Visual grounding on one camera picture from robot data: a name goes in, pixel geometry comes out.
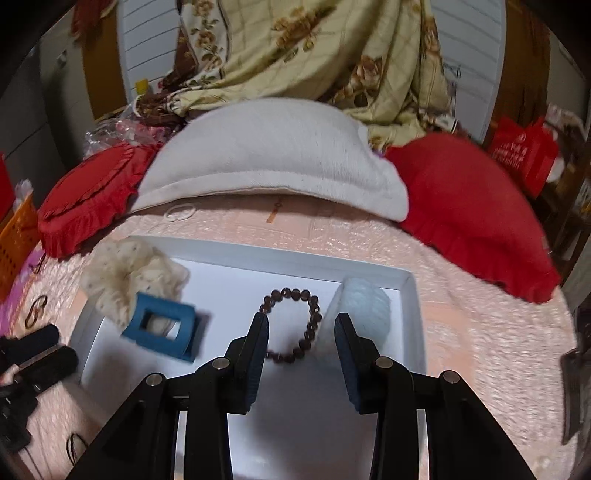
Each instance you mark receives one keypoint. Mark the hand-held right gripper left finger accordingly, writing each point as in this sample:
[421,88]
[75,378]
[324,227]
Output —
[258,350]

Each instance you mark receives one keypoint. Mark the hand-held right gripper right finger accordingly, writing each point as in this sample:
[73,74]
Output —
[344,350]

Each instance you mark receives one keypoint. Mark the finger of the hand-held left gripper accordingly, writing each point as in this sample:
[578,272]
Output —
[39,341]
[55,367]

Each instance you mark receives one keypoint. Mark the white shallow tray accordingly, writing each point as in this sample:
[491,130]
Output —
[231,286]

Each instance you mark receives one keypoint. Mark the purple floral sheet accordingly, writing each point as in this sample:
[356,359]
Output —
[27,277]

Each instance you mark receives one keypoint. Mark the orange plastic basket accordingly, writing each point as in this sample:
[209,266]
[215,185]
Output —
[14,249]

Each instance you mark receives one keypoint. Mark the cream dotted scrunchie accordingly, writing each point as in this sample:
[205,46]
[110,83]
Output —
[124,272]

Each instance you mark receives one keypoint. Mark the pink quilted bedspread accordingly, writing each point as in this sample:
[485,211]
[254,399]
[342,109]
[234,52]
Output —
[485,346]

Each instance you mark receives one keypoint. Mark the round red ruffled cushion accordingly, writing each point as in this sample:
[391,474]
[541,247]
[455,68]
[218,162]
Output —
[87,194]

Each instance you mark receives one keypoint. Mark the red box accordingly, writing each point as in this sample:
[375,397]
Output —
[5,184]

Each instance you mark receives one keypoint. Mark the large red ruffled pillow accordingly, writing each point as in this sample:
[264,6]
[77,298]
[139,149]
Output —
[461,207]

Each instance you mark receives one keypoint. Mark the white pillow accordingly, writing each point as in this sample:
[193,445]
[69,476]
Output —
[277,147]

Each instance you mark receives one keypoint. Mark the clear plastic bag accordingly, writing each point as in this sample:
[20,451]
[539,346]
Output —
[115,131]

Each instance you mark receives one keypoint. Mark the dark wooden chair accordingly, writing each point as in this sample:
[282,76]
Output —
[568,207]

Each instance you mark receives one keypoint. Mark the red shopping bag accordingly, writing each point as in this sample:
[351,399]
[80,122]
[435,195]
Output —
[521,152]

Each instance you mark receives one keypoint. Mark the yellow card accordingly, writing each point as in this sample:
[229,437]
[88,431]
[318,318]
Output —
[141,86]

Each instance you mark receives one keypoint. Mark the cream floral blanket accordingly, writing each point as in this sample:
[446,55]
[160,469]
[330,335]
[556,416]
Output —
[300,55]

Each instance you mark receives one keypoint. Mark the white slatted headboard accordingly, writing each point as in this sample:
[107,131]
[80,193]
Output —
[147,46]

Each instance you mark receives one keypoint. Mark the red hanging cloth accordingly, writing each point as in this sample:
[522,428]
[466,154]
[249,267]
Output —
[92,16]

